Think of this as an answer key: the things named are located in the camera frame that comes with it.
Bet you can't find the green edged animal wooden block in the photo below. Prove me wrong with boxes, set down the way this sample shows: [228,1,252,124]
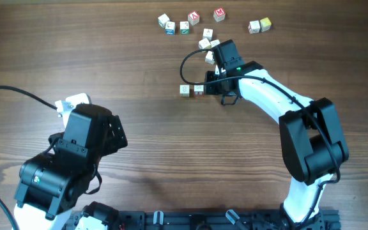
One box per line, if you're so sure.
[205,51,215,65]

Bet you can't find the red I wooden block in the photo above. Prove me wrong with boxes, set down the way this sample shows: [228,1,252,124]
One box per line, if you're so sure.
[194,85,204,96]

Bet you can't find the wooden block with figure eight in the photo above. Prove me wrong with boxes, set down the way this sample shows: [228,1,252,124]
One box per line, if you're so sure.
[180,85,190,97]

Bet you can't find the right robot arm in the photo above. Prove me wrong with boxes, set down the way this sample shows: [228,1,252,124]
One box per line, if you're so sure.
[205,40,349,229]

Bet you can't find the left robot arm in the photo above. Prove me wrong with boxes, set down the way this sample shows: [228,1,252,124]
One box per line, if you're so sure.
[14,103,128,229]

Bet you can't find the pale yellow wooden block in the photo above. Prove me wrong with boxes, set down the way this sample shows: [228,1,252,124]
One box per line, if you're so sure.
[210,40,220,48]

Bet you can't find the red edged wooden block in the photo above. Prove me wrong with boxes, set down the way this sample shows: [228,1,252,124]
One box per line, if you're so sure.
[203,28,213,41]

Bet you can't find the red Y wooden block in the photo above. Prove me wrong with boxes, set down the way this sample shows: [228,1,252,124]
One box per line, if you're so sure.
[248,20,261,34]

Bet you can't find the green N wooden block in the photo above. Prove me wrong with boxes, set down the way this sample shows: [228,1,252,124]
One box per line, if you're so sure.
[180,21,190,35]

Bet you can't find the red M wooden block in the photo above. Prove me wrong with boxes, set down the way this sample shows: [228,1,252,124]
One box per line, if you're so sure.
[213,8,226,22]

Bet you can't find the yellow top wooden block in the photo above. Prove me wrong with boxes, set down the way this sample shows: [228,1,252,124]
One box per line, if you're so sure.
[259,17,272,32]

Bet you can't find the red A wooden block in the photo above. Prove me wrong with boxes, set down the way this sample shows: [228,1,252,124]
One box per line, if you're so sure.
[188,11,200,26]

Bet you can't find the blue letter wooden block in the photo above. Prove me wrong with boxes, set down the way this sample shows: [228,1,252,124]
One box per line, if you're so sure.
[165,21,176,35]

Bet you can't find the green letter wooden block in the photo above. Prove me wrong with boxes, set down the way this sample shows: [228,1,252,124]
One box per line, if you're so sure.
[158,13,170,28]

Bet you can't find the black left camera cable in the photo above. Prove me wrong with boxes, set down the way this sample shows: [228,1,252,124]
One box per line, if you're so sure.
[0,85,59,111]

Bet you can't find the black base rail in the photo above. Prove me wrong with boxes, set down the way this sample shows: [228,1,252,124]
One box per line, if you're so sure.
[63,209,342,230]

